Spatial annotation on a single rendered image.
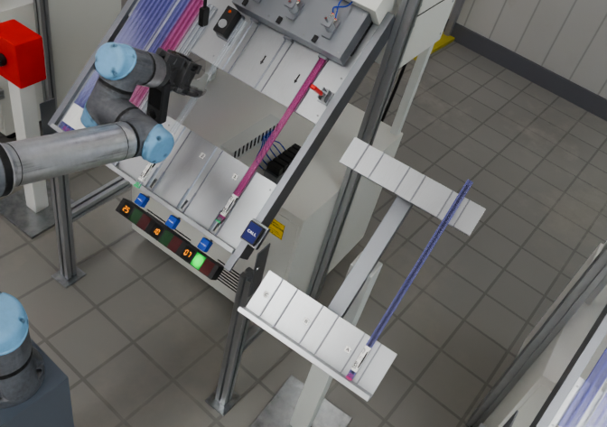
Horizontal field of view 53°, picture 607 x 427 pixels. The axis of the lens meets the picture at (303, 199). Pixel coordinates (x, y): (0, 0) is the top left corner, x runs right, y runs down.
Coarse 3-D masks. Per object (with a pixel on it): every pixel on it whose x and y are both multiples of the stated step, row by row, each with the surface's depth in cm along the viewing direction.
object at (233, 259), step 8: (128, 200) 163; (120, 208) 162; (136, 208) 160; (128, 216) 161; (152, 216) 162; (152, 224) 158; (160, 224) 158; (184, 240) 157; (168, 248) 156; (192, 248) 154; (192, 256) 154; (208, 256) 155; (232, 256) 154; (216, 264) 152; (232, 264) 153; (216, 272) 152
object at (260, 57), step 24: (216, 0) 164; (264, 24) 159; (216, 48) 162; (240, 48) 160; (264, 48) 158; (288, 48) 156; (360, 48) 151; (240, 72) 159; (264, 72) 157; (288, 72) 155; (336, 72) 152; (288, 96) 154; (312, 96) 152; (312, 120) 151
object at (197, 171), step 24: (168, 120) 162; (192, 144) 158; (120, 168) 163; (144, 168) 161; (168, 168) 159; (192, 168) 157; (216, 168) 155; (240, 168) 154; (168, 192) 158; (192, 192) 156; (216, 192) 154; (264, 192) 151; (192, 216) 155; (216, 216) 153; (240, 216) 151; (240, 240) 150
